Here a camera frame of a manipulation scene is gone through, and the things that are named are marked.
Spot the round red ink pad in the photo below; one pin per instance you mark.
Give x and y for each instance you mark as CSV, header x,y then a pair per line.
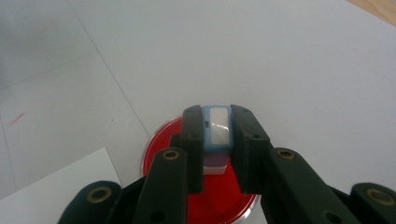
x,y
218,196

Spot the wooden table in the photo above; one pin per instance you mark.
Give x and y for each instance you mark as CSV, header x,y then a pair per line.
x,y
378,8

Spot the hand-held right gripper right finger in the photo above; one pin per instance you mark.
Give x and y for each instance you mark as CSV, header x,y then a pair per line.
x,y
249,146

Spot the white paper sheet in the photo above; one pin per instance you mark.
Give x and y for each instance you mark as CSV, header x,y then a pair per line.
x,y
53,189

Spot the white table cover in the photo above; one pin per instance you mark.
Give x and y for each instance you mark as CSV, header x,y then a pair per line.
x,y
249,56

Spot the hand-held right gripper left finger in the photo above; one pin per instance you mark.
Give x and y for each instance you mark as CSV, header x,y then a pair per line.
x,y
193,146

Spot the blue and white stamp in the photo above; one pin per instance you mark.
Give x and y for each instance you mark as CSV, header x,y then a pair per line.
x,y
218,130

